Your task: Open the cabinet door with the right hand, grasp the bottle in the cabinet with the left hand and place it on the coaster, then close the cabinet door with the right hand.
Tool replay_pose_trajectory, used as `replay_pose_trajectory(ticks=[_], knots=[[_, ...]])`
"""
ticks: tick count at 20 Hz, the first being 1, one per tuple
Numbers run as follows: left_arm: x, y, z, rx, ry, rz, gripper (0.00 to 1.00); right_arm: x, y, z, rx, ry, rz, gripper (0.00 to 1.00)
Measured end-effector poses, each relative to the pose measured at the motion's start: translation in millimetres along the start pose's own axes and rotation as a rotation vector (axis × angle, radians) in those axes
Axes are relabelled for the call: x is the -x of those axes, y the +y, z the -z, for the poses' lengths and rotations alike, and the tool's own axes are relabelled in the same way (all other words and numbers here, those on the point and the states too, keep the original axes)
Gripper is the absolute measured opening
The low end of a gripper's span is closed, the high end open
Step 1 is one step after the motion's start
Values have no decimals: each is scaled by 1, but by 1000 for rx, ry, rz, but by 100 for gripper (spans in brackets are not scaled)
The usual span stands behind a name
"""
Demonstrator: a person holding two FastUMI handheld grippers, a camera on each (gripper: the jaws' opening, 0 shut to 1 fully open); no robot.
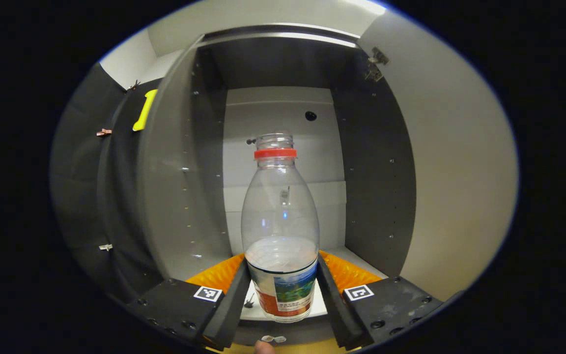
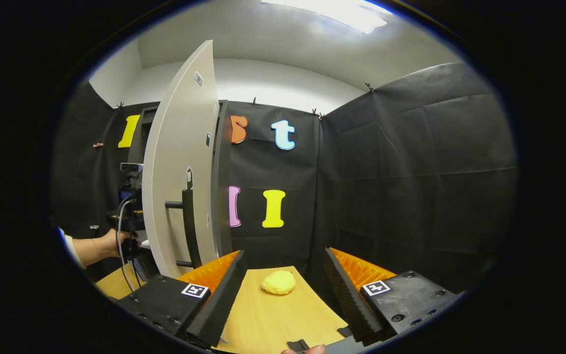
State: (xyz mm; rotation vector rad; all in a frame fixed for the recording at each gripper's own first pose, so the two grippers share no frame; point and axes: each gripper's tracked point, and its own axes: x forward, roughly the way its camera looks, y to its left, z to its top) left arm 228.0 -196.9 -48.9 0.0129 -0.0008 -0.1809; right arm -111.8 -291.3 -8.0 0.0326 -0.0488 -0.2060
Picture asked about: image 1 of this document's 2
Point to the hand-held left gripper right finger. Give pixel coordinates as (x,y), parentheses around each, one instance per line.
(334,305)

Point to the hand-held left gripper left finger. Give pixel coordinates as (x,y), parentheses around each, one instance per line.
(224,305)

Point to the clear plastic bottle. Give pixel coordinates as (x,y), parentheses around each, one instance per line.
(280,211)

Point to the dark grey cabinet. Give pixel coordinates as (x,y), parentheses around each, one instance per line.
(283,108)

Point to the metal door hinge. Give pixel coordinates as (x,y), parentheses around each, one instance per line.
(375,64)

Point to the white cloth clip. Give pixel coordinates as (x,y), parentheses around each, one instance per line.
(106,247)

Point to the black backdrop cloth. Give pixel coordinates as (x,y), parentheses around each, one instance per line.
(81,196)

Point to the brown cloth clip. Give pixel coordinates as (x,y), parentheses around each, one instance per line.
(104,132)

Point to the black cloth clip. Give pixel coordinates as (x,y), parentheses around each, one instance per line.
(134,86)

